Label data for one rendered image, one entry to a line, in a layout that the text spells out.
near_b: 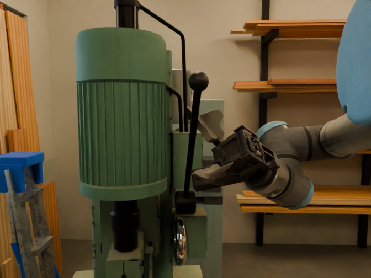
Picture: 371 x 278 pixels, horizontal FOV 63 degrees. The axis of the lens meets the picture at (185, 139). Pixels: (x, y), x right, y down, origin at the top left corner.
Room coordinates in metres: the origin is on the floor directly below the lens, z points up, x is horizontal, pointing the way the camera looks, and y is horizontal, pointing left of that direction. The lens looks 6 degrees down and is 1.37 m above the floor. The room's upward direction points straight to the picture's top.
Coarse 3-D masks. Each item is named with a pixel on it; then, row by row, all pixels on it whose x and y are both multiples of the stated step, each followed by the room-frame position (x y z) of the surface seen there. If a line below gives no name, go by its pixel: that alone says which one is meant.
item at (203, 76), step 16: (192, 80) 0.51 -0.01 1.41; (208, 80) 0.52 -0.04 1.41; (192, 112) 0.56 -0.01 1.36; (192, 128) 0.59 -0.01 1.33; (192, 144) 0.62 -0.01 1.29; (192, 160) 0.65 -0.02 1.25; (176, 192) 0.78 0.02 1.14; (192, 192) 0.76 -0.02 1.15; (176, 208) 0.74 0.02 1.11; (192, 208) 0.74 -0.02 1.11
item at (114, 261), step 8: (112, 248) 0.61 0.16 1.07; (136, 248) 0.61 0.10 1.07; (112, 256) 0.58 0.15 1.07; (120, 256) 0.58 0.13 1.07; (128, 256) 0.58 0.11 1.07; (136, 256) 0.58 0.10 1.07; (144, 256) 0.69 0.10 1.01; (112, 264) 0.56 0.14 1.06; (120, 264) 0.56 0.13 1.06; (128, 264) 0.57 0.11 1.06; (136, 264) 0.57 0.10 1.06; (112, 272) 0.56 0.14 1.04; (120, 272) 0.56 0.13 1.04; (128, 272) 0.57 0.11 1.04; (136, 272) 0.57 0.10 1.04
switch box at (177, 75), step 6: (174, 72) 0.89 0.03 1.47; (180, 72) 0.90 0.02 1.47; (186, 72) 0.90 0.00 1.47; (174, 78) 0.90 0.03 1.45; (180, 78) 0.90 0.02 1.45; (174, 84) 0.89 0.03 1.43; (180, 84) 0.90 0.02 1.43; (180, 90) 0.90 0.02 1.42; (174, 96) 0.90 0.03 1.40; (174, 102) 0.89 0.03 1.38; (174, 108) 0.89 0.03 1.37; (174, 114) 0.89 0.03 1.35; (174, 120) 0.89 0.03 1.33
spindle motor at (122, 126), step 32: (96, 32) 0.53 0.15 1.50; (128, 32) 0.53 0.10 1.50; (96, 64) 0.53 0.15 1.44; (128, 64) 0.53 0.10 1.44; (160, 64) 0.58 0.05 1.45; (96, 96) 0.53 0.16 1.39; (128, 96) 0.54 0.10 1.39; (160, 96) 0.58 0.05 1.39; (96, 128) 0.53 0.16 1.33; (128, 128) 0.54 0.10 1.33; (160, 128) 0.58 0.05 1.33; (96, 160) 0.54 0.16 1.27; (128, 160) 0.53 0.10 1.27; (160, 160) 0.57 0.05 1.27; (96, 192) 0.53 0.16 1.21; (128, 192) 0.53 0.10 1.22; (160, 192) 0.57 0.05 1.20
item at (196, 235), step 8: (200, 208) 0.84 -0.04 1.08; (176, 216) 0.78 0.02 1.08; (184, 216) 0.78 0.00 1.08; (192, 216) 0.78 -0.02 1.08; (200, 216) 0.78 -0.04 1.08; (192, 224) 0.78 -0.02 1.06; (200, 224) 0.78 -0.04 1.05; (192, 232) 0.78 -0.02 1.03; (200, 232) 0.78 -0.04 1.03; (192, 240) 0.78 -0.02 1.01; (200, 240) 0.78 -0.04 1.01; (192, 248) 0.78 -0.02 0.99; (200, 248) 0.78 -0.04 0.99; (192, 256) 0.78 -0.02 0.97; (200, 256) 0.78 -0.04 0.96
